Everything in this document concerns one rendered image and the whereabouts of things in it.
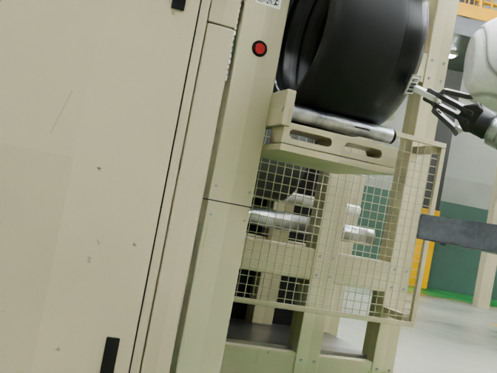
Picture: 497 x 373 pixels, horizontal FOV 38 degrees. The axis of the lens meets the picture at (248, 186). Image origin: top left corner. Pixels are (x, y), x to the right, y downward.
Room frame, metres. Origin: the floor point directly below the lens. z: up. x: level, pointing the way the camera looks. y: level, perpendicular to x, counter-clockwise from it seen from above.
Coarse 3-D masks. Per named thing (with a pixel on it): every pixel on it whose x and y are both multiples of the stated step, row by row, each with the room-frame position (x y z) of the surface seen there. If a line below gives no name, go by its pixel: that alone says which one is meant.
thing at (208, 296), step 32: (288, 0) 2.02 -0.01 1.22; (256, 32) 1.99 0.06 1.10; (256, 64) 2.00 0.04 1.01; (224, 96) 2.01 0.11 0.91; (256, 96) 2.01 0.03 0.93; (224, 128) 1.98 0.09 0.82; (256, 128) 2.01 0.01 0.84; (224, 160) 1.99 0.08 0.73; (256, 160) 2.02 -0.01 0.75; (224, 192) 1.99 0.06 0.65; (224, 224) 2.00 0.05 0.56; (192, 256) 2.02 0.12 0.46; (224, 256) 2.00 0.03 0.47; (192, 288) 1.98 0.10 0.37; (224, 288) 2.01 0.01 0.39; (192, 320) 1.99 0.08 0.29; (224, 320) 2.02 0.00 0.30; (192, 352) 1.99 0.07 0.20
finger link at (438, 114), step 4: (432, 112) 1.98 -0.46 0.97; (436, 112) 1.98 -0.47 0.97; (440, 112) 1.99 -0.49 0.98; (436, 116) 1.98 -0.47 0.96; (440, 116) 1.97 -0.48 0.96; (444, 116) 1.98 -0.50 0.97; (440, 120) 1.98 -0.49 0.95; (444, 120) 1.97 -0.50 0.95; (448, 120) 1.97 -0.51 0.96; (448, 124) 1.97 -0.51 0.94; (452, 124) 1.96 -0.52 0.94; (452, 128) 1.96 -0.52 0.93; (456, 132) 1.96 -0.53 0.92
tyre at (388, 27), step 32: (320, 0) 2.36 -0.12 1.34; (352, 0) 1.89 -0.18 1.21; (384, 0) 1.91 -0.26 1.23; (416, 0) 1.95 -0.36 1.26; (288, 32) 2.39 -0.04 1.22; (320, 32) 2.42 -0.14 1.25; (352, 32) 1.89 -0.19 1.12; (384, 32) 1.91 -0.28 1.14; (416, 32) 1.94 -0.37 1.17; (288, 64) 2.40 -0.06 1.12; (320, 64) 1.95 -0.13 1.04; (352, 64) 1.91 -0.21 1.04; (384, 64) 1.94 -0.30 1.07; (416, 64) 1.98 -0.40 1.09; (320, 96) 1.99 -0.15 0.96; (352, 96) 1.98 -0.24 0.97; (384, 96) 1.99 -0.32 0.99; (320, 128) 2.13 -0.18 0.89
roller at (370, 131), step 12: (300, 108) 1.97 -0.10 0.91; (300, 120) 1.98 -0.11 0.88; (312, 120) 1.99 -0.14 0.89; (324, 120) 2.00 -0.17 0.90; (336, 120) 2.01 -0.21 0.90; (348, 120) 2.02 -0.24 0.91; (348, 132) 2.04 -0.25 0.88; (360, 132) 2.04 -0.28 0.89; (372, 132) 2.05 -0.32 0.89; (384, 132) 2.06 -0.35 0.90
